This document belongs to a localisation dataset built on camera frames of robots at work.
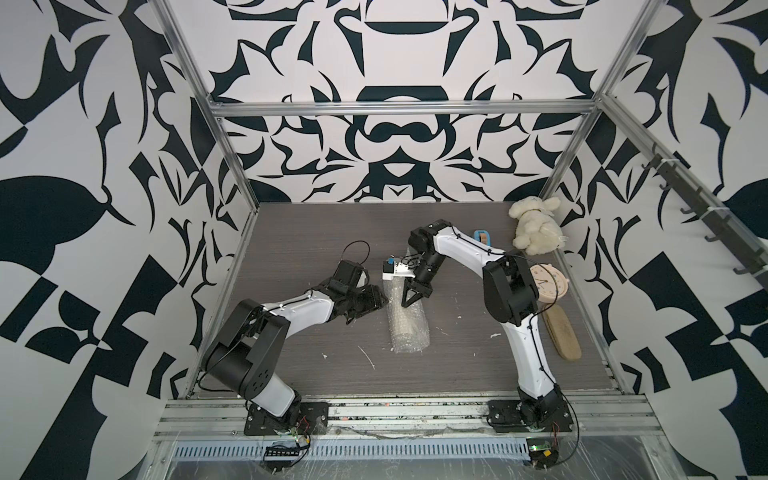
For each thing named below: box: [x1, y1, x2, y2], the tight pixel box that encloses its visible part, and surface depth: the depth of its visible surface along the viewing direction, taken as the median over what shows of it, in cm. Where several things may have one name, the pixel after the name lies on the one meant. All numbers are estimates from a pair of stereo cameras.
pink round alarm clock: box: [530, 263, 569, 303], surface depth 98 cm
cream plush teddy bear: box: [508, 196, 569, 255], surface depth 107 cm
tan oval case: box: [542, 304, 582, 360], surface depth 87 cm
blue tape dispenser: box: [473, 230, 491, 246], surface depth 109 cm
